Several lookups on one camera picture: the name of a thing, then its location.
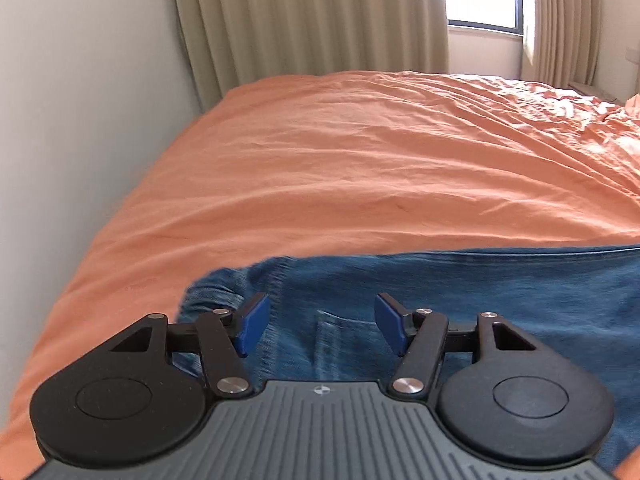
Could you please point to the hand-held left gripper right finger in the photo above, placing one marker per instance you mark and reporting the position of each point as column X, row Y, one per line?
column 390, row 322

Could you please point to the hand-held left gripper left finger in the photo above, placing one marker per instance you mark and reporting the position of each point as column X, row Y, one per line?
column 252, row 322

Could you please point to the blue denim pants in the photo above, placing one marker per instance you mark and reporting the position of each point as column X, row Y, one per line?
column 525, row 290

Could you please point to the orange bed sheet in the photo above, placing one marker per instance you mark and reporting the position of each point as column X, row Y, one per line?
column 350, row 160

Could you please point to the beige low ledge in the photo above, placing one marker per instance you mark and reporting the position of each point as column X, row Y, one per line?
column 595, row 91

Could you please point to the beige pleated curtain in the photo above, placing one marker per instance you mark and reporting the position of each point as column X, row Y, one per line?
column 560, row 15
column 310, row 15

